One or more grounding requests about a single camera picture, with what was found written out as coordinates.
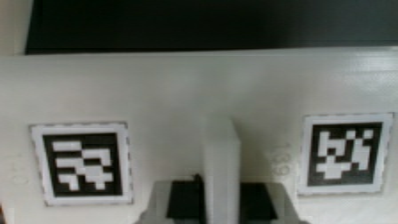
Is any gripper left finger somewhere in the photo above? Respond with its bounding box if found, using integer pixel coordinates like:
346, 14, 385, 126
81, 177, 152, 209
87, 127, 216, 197
138, 174, 206, 224

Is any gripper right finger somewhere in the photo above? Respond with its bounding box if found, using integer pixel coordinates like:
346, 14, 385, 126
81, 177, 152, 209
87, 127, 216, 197
239, 182, 310, 224

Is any white door panel front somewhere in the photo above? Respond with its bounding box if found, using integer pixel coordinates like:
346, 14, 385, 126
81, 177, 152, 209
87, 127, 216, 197
0, 47, 398, 224

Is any white cabinet body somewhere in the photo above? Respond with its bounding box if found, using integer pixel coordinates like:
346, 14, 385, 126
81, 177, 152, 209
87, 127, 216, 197
0, 0, 33, 56

